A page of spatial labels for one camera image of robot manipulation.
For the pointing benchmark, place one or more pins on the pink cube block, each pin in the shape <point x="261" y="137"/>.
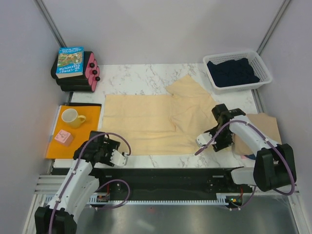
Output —
<point x="64" y="138"/>

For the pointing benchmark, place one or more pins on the folded pink and blue clothes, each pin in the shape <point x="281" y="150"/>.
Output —
<point x="251" y="157"/>

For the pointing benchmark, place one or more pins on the pink and black case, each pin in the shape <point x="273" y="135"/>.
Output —
<point x="87" y="82"/>

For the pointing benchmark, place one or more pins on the white plastic basket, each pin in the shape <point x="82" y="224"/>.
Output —
<point x="255" y="61"/>

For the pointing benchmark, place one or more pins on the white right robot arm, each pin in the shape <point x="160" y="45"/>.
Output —
<point x="274" y="167"/>

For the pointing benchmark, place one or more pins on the yellow mug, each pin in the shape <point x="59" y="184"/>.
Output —
<point x="72" y="118"/>

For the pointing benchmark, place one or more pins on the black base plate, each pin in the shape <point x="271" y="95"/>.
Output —
<point x="164" y="185"/>

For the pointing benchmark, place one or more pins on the yellow t-shirt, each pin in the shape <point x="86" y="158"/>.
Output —
<point x="161" y="124"/>

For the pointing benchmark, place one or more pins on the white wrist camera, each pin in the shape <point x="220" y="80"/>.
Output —
<point x="204" y="139"/>
<point x="119" y="159"/>

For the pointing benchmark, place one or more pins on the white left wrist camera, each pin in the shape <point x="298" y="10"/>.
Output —
<point x="119" y="159"/>

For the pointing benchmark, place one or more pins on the folded beige t-shirt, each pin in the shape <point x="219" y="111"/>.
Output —
<point x="266" y="124"/>

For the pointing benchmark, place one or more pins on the orange board with black border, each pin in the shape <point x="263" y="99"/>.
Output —
<point x="81" y="134"/>

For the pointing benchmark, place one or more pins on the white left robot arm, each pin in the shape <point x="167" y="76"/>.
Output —
<point x="61" y="214"/>

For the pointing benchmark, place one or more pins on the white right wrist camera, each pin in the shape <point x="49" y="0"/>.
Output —
<point x="204" y="139"/>

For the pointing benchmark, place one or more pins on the blue illustrated book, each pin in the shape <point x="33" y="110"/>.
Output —
<point x="70" y="62"/>

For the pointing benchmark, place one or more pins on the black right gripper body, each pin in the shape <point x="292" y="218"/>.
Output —
<point x="224" y="137"/>

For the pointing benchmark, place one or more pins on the navy t-shirt in basket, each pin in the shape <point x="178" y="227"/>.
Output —
<point x="232" y="73"/>

